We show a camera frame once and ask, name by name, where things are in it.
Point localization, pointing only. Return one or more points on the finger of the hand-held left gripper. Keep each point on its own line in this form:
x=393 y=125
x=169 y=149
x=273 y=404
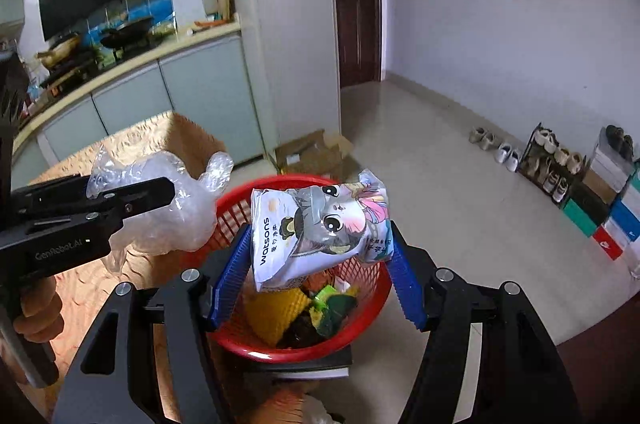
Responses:
x=47 y=196
x=142 y=198

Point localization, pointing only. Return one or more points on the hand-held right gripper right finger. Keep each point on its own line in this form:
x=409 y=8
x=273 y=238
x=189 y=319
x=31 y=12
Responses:
x=405 y=286

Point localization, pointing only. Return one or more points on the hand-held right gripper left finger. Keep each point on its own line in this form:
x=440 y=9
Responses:
x=232 y=274

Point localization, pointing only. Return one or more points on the clear plastic bag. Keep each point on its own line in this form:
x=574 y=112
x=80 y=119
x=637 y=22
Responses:
x=185 y=224

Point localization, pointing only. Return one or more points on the yellow foam net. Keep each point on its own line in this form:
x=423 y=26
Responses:
x=275 y=314

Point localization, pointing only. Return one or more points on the red plastic mesh basket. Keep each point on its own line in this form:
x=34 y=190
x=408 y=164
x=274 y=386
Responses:
x=232 y=209

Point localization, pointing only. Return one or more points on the green wrapper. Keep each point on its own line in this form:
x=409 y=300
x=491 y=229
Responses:
x=332 y=304

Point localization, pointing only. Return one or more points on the black plastic bag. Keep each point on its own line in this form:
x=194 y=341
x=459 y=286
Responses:
x=305 y=335

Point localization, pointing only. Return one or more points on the cartoon-printed snack packet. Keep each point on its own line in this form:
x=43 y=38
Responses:
x=320 y=229

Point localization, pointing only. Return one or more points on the person's left hand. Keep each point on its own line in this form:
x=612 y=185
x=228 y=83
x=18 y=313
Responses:
x=37 y=306

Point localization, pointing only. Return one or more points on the rose-patterned tablecloth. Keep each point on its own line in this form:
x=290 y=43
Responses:
x=140 y=143

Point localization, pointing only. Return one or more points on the black stool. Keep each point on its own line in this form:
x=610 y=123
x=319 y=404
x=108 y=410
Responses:
x=300 y=366

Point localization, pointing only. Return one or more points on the gas stove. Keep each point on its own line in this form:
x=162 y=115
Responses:
x=75 y=72

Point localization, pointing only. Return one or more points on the kitchen counter with cabinets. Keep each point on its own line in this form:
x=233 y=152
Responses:
x=200 y=68

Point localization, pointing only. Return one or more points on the open cardboard box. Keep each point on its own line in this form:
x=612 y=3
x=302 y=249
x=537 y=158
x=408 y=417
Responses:
x=310 y=153

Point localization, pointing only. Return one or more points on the black wok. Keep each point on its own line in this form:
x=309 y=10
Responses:
x=127 y=32

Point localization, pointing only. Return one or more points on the white shoe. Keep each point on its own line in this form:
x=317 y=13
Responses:
x=513 y=158
x=502 y=151

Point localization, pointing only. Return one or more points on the beige shoe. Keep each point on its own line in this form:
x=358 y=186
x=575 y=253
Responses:
x=476 y=134
x=487 y=139

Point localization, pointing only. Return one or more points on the orange kitchen tool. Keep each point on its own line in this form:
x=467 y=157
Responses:
x=210 y=23

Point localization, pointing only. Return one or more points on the black shoe rack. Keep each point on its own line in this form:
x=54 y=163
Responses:
x=532 y=143

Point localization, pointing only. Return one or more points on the group of pale sneakers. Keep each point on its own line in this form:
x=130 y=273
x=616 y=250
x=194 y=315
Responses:
x=550 y=141

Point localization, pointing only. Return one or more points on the stack of shoe boxes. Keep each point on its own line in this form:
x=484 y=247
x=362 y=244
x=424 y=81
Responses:
x=615 y=184

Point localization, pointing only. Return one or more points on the dark shoe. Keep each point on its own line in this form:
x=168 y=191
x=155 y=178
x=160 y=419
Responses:
x=625 y=146
x=612 y=134

